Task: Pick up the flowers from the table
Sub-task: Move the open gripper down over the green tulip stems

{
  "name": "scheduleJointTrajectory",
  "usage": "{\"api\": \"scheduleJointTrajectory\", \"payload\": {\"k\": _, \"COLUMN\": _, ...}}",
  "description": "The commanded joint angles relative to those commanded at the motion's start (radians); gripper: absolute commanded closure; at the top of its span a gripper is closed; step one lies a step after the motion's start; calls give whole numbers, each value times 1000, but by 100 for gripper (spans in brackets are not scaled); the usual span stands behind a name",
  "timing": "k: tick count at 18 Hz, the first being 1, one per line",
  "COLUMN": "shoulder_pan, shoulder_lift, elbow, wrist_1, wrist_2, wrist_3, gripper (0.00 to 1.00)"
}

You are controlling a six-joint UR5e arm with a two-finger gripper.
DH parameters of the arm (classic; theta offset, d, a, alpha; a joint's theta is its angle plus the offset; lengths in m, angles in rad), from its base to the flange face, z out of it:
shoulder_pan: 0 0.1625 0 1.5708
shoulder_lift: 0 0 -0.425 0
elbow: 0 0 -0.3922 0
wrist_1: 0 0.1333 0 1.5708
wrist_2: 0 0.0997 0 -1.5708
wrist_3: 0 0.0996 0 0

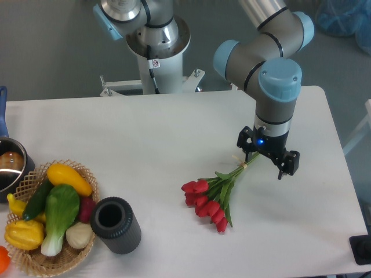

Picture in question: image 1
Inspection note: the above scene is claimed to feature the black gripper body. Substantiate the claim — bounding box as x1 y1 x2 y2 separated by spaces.
247 127 289 163

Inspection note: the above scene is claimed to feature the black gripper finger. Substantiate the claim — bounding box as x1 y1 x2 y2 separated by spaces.
237 126 255 161
272 150 300 180

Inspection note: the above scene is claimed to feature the red tulip bouquet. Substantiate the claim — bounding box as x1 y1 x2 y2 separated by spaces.
181 153 259 233

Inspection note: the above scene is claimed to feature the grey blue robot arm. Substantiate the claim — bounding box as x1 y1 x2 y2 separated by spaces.
93 1 314 175

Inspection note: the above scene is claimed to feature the black device at table edge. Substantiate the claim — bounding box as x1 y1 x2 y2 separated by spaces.
349 235 370 265

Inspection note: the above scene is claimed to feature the blue plastic bag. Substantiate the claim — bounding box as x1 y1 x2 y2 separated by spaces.
315 1 370 54

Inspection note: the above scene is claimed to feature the dark grey ribbed vase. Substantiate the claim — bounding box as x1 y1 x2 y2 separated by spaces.
90 197 141 254

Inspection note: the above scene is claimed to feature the red radish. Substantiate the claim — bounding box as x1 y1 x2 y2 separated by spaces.
78 197 96 223

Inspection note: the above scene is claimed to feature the yellow squash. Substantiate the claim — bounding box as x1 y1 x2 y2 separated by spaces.
46 163 93 197

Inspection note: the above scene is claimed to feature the beige garlic bulb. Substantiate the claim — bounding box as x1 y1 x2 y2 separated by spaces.
66 222 93 249

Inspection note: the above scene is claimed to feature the green bok choy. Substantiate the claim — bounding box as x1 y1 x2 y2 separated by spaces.
41 184 80 257

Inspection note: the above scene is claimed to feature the dark green cucumber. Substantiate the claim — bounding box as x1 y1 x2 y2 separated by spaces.
22 178 54 221

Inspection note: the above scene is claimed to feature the small yellow gourd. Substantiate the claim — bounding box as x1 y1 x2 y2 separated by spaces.
6 193 46 224

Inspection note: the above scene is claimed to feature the yellow bell pepper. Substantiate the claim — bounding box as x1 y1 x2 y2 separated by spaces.
4 220 44 251

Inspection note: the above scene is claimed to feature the orange fruit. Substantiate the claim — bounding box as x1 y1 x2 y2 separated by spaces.
0 246 10 274

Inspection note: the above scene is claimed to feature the white frame at right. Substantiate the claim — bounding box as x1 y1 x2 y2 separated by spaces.
343 99 370 156

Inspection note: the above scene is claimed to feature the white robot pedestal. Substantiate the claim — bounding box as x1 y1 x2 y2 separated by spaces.
100 15 205 96

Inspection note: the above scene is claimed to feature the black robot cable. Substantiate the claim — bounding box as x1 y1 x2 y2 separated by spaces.
146 45 161 95

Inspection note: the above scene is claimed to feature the grey pot blue handle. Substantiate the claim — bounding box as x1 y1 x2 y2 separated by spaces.
1 86 35 203

